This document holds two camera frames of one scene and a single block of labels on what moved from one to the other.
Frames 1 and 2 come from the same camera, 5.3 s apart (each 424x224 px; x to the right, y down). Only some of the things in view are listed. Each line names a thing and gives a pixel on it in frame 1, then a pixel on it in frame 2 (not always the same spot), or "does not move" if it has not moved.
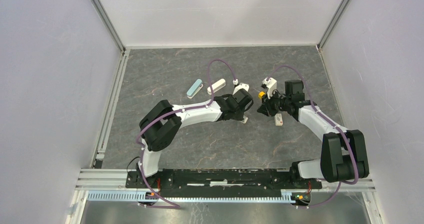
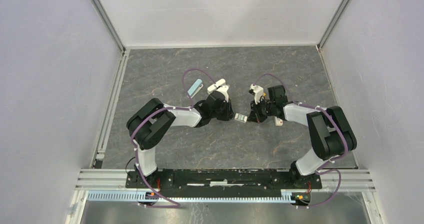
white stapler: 216,86 does not move
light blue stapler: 194,89 does not move
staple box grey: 245,120 does not move
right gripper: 266,107 → 254,115
